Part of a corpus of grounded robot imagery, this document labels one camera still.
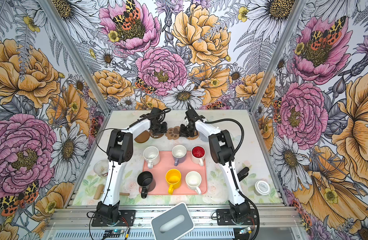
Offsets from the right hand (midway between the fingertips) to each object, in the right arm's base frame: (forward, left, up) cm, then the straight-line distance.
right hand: (179, 138), depth 103 cm
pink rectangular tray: (-17, +8, -2) cm, 19 cm away
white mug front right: (-28, -8, -2) cm, 29 cm away
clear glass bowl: (-19, +47, -1) cm, 50 cm away
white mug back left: (-11, +18, -1) cm, 21 cm away
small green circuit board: (-51, +31, -3) cm, 60 cm away
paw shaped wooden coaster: (+5, +5, -2) cm, 7 cm away
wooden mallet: (-32, +43, -1) cm, 53 cm away
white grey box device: (-48, +2, -1) cm, 48 cm away
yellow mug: (-27, +3, -2) cm, 27 cm away
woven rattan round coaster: (+1, -9, -2) cm, 9 cm away
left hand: (+5, +10, -1) cm, 11 cm away
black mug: (-28, +19, -1) cm, 34 cm away
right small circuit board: (-52, -32, -3) cm, 61 cm away
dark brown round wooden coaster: (+3, +17, -1) cm, 17 cm away
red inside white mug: (-12, -12, -1) cm, 17 cm away
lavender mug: (-12, 0, +1) cm, 12 cm away
